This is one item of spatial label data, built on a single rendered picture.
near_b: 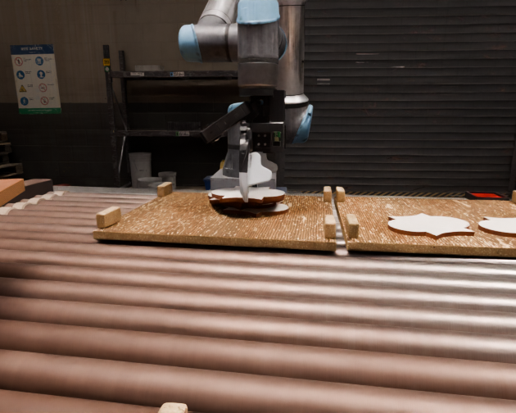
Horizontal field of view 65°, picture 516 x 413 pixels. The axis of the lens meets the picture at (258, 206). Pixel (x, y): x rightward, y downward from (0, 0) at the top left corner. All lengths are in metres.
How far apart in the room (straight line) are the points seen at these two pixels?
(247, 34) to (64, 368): 0.58
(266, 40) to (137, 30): 5.19
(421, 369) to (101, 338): 0.30
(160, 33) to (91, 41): 0.94
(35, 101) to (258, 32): 5.83
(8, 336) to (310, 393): 0.30
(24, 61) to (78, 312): 6.13
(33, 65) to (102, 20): 1.14
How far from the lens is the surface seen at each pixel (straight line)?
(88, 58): 6.13
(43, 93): 6.42
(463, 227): 0.76
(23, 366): 0.43
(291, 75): 1.21
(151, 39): 5.84
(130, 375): 0.38
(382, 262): 0.62
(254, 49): 0.75
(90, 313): 0.50
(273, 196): 0.76
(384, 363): 0.39
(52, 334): 0.47
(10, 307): 0.55
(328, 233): 0.65
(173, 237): 0.68
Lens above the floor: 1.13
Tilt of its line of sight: 13 degrees down
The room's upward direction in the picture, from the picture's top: straight up
